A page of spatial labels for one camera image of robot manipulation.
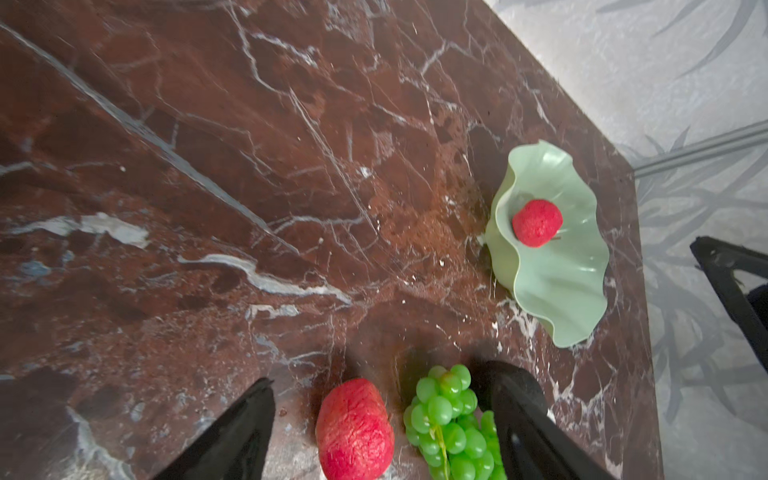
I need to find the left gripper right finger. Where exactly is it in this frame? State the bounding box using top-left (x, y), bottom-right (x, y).
top-left (473, 360), bottom-right (611, 480)

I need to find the green fake grape bunch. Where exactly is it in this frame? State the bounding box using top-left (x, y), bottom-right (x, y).
top-left (403, 364), bottom-right (507, 480)

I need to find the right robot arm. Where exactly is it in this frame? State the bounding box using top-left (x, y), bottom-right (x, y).
top-left (690, 236), bottom-right (767, 370)

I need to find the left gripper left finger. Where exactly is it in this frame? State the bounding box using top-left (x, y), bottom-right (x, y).
top-left (156, 378), bottom-right (276, 480)

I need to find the green wavy fruit bowl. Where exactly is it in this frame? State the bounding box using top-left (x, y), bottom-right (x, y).
top-left (485, 141), bottom-right (609, 348)

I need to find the red fake fruit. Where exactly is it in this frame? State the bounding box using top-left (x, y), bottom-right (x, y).
top-left (315, 378), bottom-right (395, 480)
top-left (511, 199), bottom-right (563, 248)

